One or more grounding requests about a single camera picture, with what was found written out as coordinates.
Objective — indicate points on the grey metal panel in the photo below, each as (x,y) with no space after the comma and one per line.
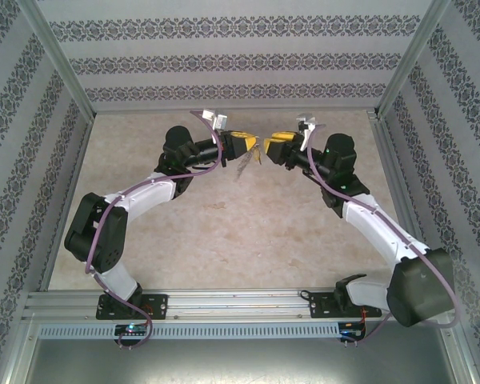
(240,364)

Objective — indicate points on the key with yellow tag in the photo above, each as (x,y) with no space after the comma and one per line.
(258,158)

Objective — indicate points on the aluminium frame post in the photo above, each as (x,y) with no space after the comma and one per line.
(408,60)
(60,60)

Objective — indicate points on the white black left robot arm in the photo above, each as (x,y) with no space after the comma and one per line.
(148,192)

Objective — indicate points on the aluminium table side rail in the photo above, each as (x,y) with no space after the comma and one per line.
(392,160)
(77,160)

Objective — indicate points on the steel key holder with rings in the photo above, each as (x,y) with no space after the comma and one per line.
(244,164)

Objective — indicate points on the small circuit board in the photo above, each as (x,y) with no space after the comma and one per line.
(350,332)
(132,329)

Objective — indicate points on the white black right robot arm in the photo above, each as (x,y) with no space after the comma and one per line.
(376,232)

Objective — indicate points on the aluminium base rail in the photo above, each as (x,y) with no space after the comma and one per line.
(232,306)

